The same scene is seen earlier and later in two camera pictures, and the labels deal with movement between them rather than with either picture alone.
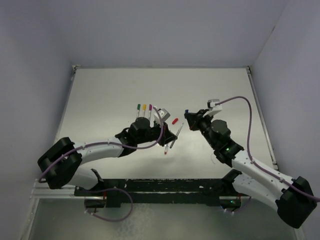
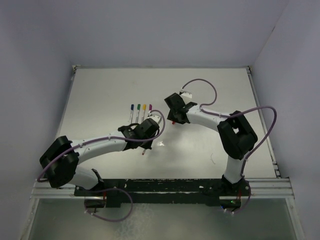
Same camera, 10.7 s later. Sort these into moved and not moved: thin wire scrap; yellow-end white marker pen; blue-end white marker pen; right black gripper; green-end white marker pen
Moved: blue-end white marker pen; right black gripper
Not moved: yellow-end white marker pen; green-end white marker pen; thin wire scrap
